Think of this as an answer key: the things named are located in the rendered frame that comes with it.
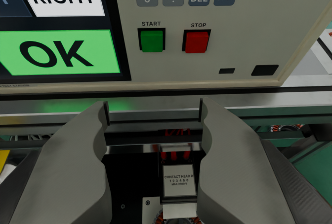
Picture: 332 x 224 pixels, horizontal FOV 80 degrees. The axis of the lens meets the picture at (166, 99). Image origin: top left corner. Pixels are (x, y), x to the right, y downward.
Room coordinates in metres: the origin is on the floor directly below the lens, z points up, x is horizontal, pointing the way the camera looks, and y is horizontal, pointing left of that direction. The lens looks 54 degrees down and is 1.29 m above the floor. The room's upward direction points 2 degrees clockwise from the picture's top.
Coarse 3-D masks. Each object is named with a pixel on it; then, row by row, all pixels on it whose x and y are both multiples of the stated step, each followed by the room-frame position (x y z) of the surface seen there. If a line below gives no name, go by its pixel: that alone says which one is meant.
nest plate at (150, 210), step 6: (144, 198) 0.08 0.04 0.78; (150, 198) 0.08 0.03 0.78; (156, 198) 0.08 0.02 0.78; (144, 204) 0.07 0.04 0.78; (150, 204) 0.07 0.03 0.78; (156, 204) 0.07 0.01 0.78; (144, 210) 0.06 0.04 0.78; (150, 210) 0.06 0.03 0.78; (156, 210) 0.06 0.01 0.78; (162, 210) 0.06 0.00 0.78; (144, 216) 0.05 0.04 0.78; (150, 216) 0.05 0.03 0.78; (144, 222) 0.03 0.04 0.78; (150, 222) 0.04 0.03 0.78; (174, 222) 0.04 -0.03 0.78
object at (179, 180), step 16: (160, 160) 0.13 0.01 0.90; (176, 160) 0.13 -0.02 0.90; (192, 160) 0.13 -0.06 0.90; (160, 176) 0.10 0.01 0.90; (176, 176) 0.10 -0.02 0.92; (192, 176) 0.10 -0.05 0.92; (160, 192) 0.07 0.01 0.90; (176, 192) 0.07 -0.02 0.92; (192, 192) 0.07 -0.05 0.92; (176, 208) 0.05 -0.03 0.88; (192, 208) 0.05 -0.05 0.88
